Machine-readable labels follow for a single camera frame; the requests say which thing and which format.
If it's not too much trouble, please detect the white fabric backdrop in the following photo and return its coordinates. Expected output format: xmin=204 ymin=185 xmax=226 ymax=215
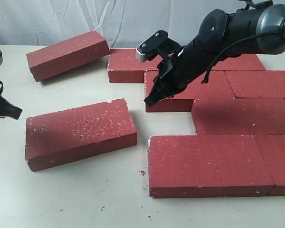
xmin=0 ymin=0 xmax=245 ymax=48

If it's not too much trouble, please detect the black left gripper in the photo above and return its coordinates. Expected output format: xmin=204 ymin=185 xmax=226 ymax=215
xmin=0 ymin=81 xmax=23 ymax=119

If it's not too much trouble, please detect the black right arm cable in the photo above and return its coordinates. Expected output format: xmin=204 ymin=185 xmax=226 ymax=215
xmin=201 ymin=32 xmax=283 ymax=85

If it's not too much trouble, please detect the red brick front large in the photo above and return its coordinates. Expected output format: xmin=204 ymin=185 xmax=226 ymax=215
xmin=148 ymin=135 xmax=275 ymax=198

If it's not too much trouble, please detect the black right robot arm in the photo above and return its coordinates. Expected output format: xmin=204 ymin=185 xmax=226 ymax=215
xmin=136 ymin=0 xmax=285 ymax=107

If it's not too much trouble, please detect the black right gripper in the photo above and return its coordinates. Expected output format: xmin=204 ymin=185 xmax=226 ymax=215
xmin=144 ymin=39 xmax=219 ymax=106

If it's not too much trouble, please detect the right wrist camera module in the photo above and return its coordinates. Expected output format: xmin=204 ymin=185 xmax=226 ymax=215
xmin=136 ymin=30 xmax=168 ymax=63

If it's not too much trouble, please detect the small red brick top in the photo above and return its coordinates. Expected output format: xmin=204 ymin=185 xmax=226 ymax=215
xmin=26 ymin=31 xmax=110 ymax=82

